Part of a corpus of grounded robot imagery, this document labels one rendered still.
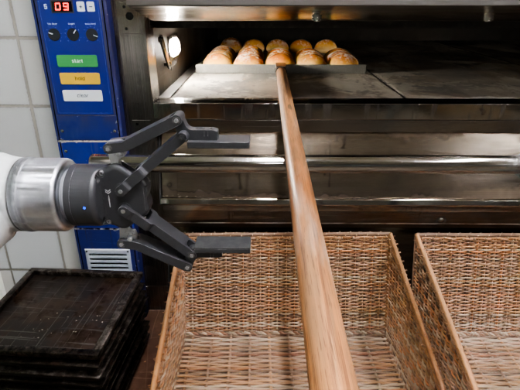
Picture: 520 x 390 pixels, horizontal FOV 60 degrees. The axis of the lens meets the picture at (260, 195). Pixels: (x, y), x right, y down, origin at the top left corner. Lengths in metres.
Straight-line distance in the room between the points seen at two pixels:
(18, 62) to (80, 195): 0.69
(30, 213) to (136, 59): 0.61
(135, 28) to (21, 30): 0.25
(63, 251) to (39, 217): 0.78
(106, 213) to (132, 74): 0.59
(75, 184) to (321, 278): 0.31
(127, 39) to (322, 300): 0.87
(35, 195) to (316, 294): 0.34
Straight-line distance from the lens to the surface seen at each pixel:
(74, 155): 1.18
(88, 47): 1.10
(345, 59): 1.54
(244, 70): 1.52
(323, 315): 0.33
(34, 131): 1.23
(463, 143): 1.23
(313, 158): 0.73
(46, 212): 0.56
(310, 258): 0.40
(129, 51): 1.11
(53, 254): 1.37
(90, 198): 0.55
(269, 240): 1.17
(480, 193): 1.25
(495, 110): 1.21
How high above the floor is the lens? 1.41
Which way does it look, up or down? 24 degrees down
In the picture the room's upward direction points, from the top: straight up
